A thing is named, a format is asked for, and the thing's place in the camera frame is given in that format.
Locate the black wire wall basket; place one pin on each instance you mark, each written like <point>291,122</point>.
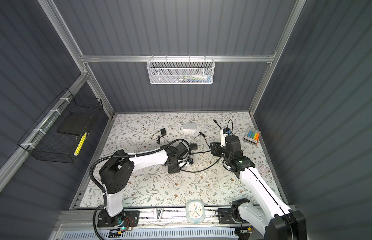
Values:
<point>56,136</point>

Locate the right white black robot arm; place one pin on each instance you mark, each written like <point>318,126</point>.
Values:
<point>276,220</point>

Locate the white ventilated cable duct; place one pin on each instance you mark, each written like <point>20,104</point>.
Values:
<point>211,233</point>

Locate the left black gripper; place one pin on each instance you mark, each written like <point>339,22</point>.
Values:
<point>174,170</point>

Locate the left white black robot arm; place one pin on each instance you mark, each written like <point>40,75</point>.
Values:
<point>116,172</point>

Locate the small red white card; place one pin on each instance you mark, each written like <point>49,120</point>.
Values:
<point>263,170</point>

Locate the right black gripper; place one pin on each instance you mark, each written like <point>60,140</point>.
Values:
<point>215,148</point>

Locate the yellow black striped marker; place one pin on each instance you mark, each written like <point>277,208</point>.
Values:
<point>80,144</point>

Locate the floral patterned table mat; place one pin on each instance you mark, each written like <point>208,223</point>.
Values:
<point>206,179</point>

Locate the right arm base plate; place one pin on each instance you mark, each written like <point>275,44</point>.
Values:
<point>227,216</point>

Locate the white wire mesh basket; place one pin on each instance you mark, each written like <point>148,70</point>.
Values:
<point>179,72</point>

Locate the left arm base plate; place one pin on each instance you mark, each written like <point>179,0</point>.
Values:
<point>124,219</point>

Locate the right white network switch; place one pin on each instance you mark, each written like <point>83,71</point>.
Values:
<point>189,127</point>

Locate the mint green alarm clock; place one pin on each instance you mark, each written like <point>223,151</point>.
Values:
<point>195,212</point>

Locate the pack of coloured markers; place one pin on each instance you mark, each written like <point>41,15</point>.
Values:
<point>252,136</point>

